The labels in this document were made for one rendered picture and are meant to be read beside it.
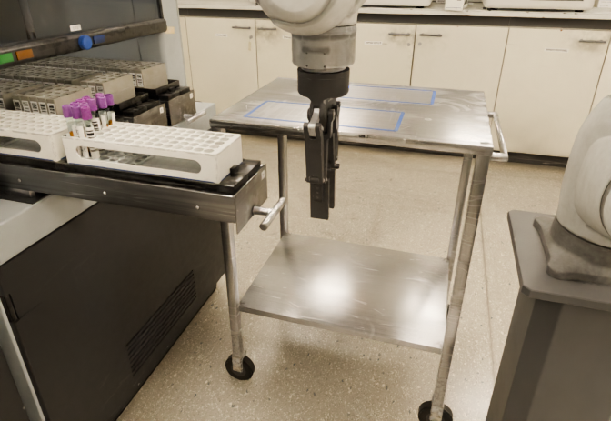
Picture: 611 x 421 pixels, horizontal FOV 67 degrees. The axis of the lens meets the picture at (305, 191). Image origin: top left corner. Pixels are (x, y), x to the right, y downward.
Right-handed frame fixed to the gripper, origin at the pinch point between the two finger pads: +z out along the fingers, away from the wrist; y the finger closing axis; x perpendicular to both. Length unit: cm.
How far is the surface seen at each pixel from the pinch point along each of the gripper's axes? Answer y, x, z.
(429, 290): -48, 20, 52
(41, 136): 5, -49, -7
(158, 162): -1.5, -31.1, -1.6
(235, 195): 6.5, -12.3, -1.2
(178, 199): 6.8, -22.5, 0.7
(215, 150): 3.4, -16.6, -7.2
